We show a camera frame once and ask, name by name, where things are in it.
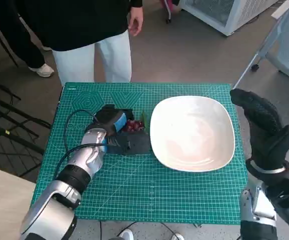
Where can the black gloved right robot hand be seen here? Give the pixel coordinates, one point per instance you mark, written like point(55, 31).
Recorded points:
point(264, 125)

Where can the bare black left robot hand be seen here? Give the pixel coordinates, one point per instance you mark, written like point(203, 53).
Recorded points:
point(109, 117)

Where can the red toy grape bunch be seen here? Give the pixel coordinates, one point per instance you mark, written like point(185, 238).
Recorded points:
point(134, 126)

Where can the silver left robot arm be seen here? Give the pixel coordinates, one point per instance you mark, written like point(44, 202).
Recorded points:
point(59, 200)

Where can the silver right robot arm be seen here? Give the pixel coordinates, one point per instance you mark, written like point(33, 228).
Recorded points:
point(259, 207)

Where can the white square plate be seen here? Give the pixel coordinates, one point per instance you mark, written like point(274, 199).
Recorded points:
point(192, 135)

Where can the person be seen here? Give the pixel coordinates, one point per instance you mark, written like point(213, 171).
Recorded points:
point(109, 62)
point(22, 45)

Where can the green cutting mat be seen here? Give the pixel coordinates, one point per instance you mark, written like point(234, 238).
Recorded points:
point(147, 190)

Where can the person's hand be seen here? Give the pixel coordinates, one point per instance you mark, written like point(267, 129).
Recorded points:
point(135, 22)

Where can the white mesh cabinet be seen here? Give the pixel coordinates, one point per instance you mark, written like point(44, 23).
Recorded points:
point(234, 15)

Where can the white shoe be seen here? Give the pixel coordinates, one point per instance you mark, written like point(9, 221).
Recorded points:
point(126, 235)
point(177, 236)

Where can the pink wheeled chair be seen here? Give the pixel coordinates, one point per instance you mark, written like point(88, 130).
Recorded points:
point(169, 6)

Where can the light wooden table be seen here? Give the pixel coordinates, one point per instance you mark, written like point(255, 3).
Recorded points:
point(2, 205)

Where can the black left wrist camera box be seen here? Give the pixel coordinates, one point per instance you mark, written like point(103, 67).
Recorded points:
point(134, 145)

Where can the black metal chair frame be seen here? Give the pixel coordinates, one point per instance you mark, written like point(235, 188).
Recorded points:
point(5, 132)

